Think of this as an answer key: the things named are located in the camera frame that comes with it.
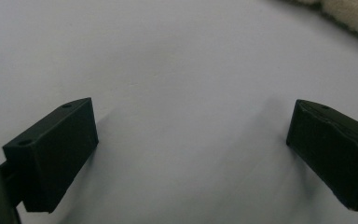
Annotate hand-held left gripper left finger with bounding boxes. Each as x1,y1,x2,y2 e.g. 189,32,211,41
0,97,100,215

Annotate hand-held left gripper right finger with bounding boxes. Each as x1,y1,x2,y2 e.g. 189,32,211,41
285,98,358,213

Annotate beige knit glove orange fingers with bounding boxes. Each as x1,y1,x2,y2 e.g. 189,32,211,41
278,0,358,48

